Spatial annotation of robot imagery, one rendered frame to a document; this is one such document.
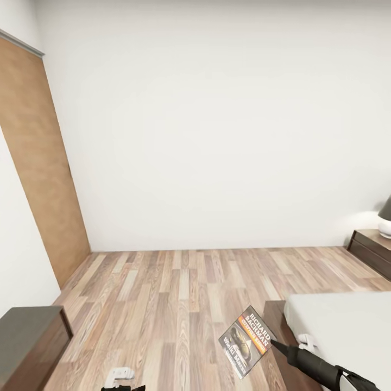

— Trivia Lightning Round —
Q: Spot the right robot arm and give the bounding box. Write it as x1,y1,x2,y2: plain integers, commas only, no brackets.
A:
270,334,381,391

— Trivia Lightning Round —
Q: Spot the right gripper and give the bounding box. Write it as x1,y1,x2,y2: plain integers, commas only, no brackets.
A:
270,340,324,383

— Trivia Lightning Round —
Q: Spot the hardback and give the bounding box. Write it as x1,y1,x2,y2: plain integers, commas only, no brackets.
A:
219,305,278,380

